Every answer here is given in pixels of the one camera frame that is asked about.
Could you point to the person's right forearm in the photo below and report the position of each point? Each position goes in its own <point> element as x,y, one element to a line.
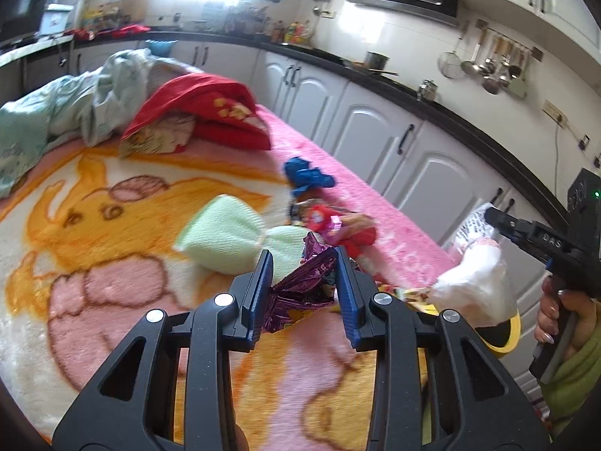
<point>577,385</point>

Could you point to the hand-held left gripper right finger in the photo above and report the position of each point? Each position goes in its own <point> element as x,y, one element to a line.
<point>347,291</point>

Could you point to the person's right hand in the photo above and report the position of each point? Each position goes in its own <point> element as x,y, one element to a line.
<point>584,319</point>

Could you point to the metal strainer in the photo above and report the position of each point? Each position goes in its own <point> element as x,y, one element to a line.
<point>451,65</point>

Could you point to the white lower kitchen cabinets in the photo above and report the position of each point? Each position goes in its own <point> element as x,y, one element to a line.
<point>366,127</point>

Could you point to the purple foil wrapper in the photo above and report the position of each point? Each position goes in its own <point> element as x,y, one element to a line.
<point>300,296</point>

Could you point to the blue crumpled plastic bag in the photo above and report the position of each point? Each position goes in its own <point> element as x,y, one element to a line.
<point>307,176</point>

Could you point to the glass jar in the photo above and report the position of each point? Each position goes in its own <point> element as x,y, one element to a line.
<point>427,91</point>

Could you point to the white plastic bag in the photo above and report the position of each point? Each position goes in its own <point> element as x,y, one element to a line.
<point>474,286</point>

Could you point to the metal pot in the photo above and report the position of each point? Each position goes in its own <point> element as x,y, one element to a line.
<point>375,61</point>

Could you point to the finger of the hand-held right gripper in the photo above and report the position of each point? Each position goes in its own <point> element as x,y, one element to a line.
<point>502,222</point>

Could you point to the colourful snack packet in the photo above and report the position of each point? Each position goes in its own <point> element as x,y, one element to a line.
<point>321,221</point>

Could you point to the pink printed blanket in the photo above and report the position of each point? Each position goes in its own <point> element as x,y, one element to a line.
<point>117,244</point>

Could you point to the wall utensil rail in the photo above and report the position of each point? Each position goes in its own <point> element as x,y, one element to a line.
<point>512,37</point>

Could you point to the yellow snack wrapper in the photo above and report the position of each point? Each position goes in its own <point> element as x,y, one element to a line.
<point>413,297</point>

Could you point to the cluster of condiment bottles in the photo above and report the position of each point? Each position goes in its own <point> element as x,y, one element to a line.
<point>296,33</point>

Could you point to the blue bowl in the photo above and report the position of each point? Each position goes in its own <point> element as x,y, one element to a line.
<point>162,47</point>

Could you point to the black kitchen countertop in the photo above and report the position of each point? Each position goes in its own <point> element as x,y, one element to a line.
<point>469,124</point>

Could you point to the metal ladle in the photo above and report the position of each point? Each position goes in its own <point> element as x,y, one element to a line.
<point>469,66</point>
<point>490,85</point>

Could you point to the pale teal cloth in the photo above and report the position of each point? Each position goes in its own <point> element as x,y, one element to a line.
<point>70,103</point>

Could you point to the wall power outlet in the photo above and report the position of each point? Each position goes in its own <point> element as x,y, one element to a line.
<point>554,112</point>

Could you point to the brown snack wrapper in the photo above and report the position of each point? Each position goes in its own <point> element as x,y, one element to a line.
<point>298,204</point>

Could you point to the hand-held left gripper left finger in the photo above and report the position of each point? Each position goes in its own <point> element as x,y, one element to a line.
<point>260,291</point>

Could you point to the light blue box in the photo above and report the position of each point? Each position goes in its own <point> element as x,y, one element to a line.
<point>56,21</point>

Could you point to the red cloth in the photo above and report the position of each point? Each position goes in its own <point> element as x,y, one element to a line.
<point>126,30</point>

